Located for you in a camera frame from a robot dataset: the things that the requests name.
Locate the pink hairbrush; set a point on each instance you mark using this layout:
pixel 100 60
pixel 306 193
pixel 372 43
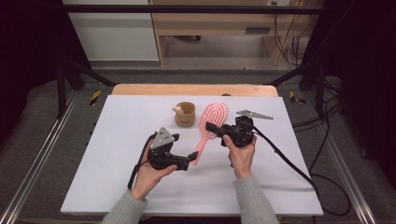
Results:
pixel 202 146

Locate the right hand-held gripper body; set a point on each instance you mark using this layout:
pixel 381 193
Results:
pixel 243 132

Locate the brown cup with animal figure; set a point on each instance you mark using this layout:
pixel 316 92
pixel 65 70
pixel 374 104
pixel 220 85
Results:
pixel 186 119

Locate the white cabinet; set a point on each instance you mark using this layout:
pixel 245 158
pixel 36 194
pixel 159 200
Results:
pixel 115 34

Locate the black metal stand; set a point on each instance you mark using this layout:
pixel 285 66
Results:
pixel 320 90
pixel 61 93

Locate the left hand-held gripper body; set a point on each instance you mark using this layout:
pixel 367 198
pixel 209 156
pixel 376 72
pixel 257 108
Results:
pixel 162 140

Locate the dark curtain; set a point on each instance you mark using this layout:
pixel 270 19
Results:
pixel 364 62
pixel 28 46

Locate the black horizontal frame bar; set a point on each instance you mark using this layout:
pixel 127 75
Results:
pixel 186 9

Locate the person's right hand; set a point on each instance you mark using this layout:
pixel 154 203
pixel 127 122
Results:
pixel 241 158

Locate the light wooden desk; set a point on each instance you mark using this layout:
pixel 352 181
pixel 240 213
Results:
pixel 211 23

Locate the aluminium rail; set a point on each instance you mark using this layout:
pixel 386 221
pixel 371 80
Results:
pixel 345 168
pixel 40 155

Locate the person's left hand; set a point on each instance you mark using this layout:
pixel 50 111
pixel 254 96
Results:
pixel 146 180

